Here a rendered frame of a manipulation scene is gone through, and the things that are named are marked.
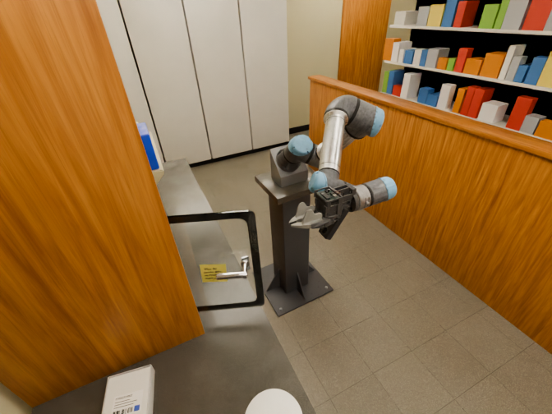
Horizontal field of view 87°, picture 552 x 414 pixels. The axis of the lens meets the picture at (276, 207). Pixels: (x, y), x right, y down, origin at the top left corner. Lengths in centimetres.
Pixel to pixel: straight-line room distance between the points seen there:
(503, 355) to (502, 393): 26
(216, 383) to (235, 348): 11
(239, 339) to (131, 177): 63
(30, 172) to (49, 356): 51
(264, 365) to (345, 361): 113
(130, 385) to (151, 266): 36
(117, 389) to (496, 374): 200
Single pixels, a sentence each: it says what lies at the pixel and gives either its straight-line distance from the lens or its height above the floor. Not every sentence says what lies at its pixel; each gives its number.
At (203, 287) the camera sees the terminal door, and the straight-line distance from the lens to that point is 97.
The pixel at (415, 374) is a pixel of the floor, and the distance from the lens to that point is 214.
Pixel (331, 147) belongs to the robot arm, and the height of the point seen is 141.
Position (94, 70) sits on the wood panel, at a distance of 62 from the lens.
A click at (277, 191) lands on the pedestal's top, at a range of 168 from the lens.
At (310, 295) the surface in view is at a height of 1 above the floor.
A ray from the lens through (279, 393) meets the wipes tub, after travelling 80.
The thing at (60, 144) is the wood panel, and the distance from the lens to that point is 66.
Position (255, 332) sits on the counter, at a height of 94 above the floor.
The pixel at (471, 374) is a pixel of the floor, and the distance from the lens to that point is 227.
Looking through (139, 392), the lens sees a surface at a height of 98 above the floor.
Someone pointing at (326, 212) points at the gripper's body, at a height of 134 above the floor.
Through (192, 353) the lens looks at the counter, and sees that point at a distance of 106.
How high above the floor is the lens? 183
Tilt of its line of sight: 35 degrees down
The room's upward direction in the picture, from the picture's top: 3 degrees counter-clockwise
